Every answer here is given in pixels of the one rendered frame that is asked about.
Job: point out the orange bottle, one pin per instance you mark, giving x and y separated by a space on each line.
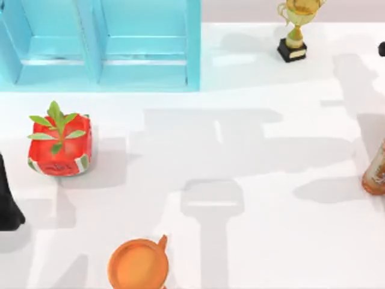
377 174

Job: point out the small black object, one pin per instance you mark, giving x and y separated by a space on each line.
382 49

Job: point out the orange cup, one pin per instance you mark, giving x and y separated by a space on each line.
136 265

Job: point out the light blue rack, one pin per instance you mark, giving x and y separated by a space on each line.
144 45

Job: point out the gold trophy with black base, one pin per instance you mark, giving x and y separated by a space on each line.
294 36

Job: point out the red plant pot with plant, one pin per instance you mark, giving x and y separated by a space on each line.
60 147

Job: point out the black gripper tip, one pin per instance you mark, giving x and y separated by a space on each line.
7 204

